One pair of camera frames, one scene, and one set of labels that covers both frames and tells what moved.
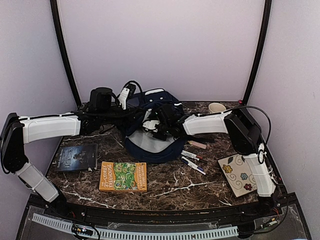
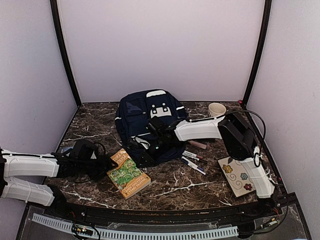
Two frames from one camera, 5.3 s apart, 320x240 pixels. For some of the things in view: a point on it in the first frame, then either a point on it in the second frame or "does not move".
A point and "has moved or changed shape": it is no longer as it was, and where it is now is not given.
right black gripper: (161, 137) → (150, 161)
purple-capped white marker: (198, 167) does not move
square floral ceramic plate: (238, 174) does not move
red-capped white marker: (189, 153) does not move
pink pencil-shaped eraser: (197, 144) does not move
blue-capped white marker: (194, 167) does not move
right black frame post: (267, 8) does not move
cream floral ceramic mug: (216, 108) does not move
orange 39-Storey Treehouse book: (123, 176) has moved or changed shape
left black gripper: (131, 115) → (105, 166)
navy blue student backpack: (140, 144) has moved or changed shape
